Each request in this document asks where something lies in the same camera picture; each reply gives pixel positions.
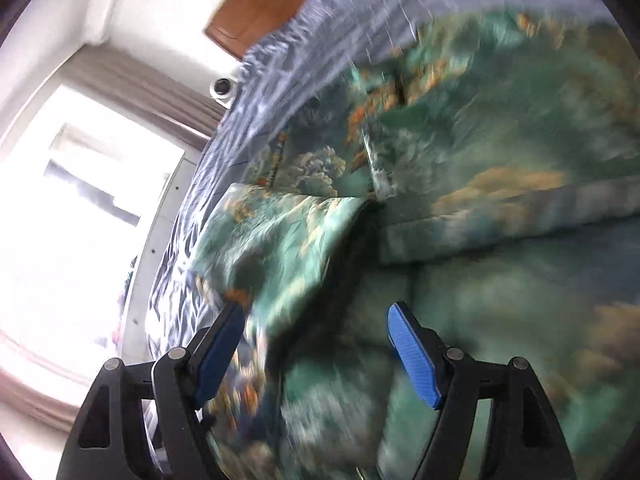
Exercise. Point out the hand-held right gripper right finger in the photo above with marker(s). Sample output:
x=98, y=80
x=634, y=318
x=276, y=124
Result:
x=412, y=355

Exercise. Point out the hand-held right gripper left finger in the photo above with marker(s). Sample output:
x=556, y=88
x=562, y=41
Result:
x=222, y=345

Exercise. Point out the green patterned jacket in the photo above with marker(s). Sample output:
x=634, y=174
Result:
x=500, y=160

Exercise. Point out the window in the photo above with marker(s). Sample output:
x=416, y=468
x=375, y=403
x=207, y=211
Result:
x=75, y=235

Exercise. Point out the beige curtain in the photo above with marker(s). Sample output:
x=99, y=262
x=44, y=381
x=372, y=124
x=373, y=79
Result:
x=40, y=390
x=150, y=90

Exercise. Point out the white desk fan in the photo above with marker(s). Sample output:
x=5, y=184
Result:
x=222, y=89

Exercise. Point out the blue striped quilt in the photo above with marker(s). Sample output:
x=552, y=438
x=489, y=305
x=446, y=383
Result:
x=280, y=85

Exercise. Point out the wooden headboard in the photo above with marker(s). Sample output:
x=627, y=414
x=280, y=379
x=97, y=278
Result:
x=270, y=5

